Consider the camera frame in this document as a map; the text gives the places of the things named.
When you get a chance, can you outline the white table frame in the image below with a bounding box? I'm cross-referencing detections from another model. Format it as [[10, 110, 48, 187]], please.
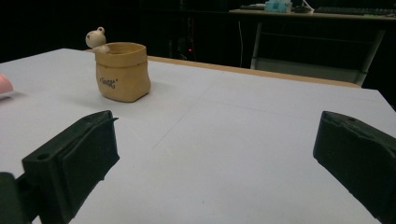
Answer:
[[229, 8, 396, 88]]

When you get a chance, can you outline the black keyboard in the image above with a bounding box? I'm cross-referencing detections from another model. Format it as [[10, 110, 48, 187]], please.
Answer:
[[315, 6, 396, 17]]

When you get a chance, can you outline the light blue box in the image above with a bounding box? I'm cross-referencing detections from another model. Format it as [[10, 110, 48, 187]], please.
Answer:
[[264, 0, 293, 14]]

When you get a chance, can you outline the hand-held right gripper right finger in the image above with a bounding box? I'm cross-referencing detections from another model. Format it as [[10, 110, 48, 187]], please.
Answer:
[[313, 110, 396, 224]]

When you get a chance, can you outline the white table cover sheet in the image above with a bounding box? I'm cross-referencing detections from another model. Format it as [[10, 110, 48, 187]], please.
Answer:
[[0, 48, 396, 224]]

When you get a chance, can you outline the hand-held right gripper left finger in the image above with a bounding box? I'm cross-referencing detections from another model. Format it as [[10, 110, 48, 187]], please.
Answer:
[[21, 109, 120, 224]]

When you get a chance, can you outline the wooden table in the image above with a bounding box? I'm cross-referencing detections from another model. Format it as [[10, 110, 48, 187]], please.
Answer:
[[85, 48, 362, 89]]

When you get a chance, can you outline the tan pot with bear figure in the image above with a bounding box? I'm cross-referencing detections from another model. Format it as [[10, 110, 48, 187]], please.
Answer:
[[85, 26, 152, 104]]

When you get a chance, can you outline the pink hairbrush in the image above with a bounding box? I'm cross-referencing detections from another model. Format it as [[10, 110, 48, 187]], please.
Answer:
[[0, 73, 16, 101]]

